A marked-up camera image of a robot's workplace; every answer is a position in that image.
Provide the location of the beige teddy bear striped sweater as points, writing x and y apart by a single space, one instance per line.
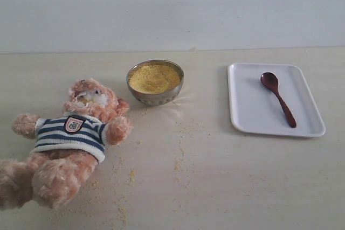
67 148

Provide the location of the white rectangular plastic tray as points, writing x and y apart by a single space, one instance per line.
255 109

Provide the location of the dark red wooden spoon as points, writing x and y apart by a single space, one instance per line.
270 81

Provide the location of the steel bowl of yellow grain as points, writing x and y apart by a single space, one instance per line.
155 82

